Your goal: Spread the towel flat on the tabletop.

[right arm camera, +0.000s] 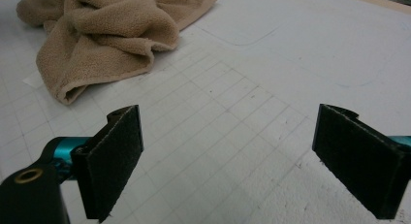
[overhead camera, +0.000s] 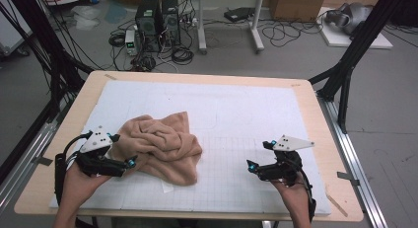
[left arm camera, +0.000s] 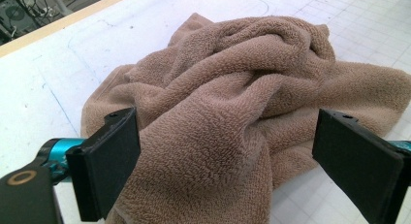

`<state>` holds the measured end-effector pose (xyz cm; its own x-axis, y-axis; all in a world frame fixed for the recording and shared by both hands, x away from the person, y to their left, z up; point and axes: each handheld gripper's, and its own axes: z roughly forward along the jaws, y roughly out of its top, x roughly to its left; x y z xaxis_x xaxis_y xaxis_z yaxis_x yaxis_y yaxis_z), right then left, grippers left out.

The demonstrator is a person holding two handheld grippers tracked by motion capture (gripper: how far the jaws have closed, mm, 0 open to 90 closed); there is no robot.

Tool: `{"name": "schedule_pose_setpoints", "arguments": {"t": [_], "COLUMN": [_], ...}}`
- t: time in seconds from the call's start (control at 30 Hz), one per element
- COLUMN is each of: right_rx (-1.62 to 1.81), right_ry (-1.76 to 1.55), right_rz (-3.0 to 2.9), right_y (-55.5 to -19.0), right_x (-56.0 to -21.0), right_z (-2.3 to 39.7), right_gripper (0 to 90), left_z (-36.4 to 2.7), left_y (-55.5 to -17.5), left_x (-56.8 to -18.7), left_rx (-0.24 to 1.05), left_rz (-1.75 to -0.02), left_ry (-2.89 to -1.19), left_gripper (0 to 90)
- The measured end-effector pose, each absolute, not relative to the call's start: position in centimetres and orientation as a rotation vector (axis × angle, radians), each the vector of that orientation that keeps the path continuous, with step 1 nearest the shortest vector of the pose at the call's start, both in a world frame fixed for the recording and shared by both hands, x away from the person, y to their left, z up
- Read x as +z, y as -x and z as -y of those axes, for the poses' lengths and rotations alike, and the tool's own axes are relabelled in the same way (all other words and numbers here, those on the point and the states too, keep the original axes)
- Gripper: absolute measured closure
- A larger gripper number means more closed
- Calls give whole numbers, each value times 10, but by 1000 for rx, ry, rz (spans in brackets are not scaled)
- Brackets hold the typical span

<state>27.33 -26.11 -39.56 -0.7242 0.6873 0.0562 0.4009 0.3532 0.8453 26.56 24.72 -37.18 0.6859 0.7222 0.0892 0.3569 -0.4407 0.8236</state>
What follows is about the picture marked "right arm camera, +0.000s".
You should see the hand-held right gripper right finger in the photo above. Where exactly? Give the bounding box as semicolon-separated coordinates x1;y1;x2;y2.
311;103;411;220

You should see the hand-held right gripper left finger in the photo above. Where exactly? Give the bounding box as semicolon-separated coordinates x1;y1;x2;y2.
71;104;144;223

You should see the tan terry towel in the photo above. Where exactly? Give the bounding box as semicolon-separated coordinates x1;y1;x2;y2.
16;0;220;106

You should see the white tape strip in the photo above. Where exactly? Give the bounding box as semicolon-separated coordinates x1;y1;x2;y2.
22;70;45;89

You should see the white foam mat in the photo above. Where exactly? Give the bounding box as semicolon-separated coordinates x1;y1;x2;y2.
0;0;411;224

